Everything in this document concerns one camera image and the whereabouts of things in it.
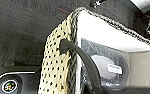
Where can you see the black chair cart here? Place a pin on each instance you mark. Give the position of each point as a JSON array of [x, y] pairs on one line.
[[149, 25]]

